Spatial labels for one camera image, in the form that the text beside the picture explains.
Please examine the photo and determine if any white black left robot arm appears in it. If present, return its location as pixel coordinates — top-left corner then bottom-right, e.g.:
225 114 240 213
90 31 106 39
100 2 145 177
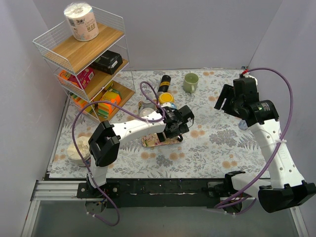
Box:
87 106 195 198

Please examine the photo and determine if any colourful sponge stack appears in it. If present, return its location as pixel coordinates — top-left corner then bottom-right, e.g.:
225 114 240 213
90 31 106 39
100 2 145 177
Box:
71 94 93 114

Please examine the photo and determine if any black cylindrical bottle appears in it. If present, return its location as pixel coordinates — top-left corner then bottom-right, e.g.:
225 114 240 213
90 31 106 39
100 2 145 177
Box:
157 75 171 95

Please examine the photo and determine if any white wire shelf rack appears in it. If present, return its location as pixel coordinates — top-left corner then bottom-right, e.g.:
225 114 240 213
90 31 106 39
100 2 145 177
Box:
33 6 136 126

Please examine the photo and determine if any yellow mug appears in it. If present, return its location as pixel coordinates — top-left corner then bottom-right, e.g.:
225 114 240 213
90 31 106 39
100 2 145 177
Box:
158 92 174 105

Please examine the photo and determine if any pink snack box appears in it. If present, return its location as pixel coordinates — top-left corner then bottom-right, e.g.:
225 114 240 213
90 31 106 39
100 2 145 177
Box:
67 67 94 89

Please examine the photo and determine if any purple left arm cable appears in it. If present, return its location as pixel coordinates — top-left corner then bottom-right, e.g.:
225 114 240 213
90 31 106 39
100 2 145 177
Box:
71 81 171 227

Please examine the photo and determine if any floral serving tray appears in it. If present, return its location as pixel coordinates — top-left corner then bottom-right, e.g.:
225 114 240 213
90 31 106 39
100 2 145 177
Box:
141 133 181 148

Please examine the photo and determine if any white grey mug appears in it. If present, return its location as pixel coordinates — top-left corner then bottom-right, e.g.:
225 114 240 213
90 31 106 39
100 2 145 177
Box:
139 108 155 118

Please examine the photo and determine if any orange yellow sponge pack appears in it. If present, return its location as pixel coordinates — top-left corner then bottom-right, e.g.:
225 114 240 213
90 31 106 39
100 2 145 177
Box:
98 89 121 117

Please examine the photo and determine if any orange snack bag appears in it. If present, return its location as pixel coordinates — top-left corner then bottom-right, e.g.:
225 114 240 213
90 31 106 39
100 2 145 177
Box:
58 70 76 85

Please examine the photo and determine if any black box on shelf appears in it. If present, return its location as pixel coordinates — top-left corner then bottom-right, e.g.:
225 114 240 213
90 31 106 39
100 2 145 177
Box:
90 50 123 75

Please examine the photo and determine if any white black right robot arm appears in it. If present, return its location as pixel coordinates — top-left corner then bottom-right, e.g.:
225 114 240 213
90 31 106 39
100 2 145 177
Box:
214 78 316 213

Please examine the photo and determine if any grey mug behind tray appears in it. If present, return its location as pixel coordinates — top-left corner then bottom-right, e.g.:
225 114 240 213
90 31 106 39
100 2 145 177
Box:
138 95 157 112

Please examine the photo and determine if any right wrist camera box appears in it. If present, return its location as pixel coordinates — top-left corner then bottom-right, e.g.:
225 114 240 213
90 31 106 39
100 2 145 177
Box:
241 70 257 80

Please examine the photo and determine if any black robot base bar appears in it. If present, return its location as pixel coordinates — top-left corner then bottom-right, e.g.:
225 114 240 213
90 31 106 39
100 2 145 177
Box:
76 176 244 209

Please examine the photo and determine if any light green ceramic mug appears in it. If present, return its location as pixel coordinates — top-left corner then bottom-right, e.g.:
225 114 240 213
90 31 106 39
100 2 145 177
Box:
183 73 199 93

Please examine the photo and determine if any wrapped toilet paper roll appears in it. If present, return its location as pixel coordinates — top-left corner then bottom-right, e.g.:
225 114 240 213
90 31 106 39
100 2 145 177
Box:
64 2 99 42

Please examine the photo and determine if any cream mug with black handle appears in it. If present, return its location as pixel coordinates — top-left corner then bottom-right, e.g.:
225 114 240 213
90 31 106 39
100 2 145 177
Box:
171 135 183 143

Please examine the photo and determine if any blue glazed mug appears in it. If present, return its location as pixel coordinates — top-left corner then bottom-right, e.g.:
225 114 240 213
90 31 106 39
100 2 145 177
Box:
161 102 177 112

